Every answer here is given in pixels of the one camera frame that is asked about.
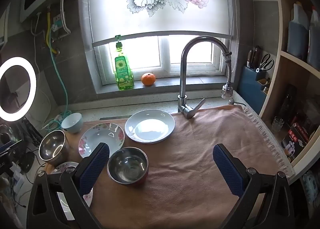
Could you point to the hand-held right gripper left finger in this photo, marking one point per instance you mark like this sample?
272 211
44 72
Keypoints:
93 166

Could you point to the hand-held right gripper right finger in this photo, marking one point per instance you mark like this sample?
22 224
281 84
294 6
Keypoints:
228 169

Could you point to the light blue bowl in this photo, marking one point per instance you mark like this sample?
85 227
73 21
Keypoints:
72 121

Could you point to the white plate grey leaf print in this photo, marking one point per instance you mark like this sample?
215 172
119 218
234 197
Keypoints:
130 133

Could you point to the plain white plate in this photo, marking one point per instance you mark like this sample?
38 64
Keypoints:
152 128

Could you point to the pink floral plate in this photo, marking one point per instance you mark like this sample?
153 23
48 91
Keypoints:
65 166
100 134

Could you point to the steel bowl red outside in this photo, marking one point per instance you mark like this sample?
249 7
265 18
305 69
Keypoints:
127 164

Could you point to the black tripod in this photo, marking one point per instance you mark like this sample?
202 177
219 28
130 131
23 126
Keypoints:
31 129

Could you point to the peach towel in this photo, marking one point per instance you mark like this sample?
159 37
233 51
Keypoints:
187 156

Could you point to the steel sink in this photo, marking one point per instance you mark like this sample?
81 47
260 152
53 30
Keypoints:
112 118

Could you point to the round teal power strip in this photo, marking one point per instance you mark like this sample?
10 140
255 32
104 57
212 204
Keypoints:
62 116

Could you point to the small clear glass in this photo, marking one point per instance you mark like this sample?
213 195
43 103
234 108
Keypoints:
277 124

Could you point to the red and black box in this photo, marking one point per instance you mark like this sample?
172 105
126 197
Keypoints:
295 141

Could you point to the blue knife block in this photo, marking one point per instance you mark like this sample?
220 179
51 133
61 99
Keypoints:
250 86

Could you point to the dark glass bottle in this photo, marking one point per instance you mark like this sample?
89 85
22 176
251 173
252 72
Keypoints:
290 101

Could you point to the green dish soap bottle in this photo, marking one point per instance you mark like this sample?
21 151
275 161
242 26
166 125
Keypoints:
123 74

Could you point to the orange tangerine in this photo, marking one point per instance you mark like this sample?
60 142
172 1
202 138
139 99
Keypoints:
148 79

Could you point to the chrome faucet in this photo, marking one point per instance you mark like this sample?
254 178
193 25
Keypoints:
184 69

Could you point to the wooden shelf unit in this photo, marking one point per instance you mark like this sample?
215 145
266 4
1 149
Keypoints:
295 56

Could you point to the dark liquid plastic jug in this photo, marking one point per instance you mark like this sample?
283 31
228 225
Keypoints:
315 44
297 36

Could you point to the white window frame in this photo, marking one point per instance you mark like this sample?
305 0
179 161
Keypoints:
165 54

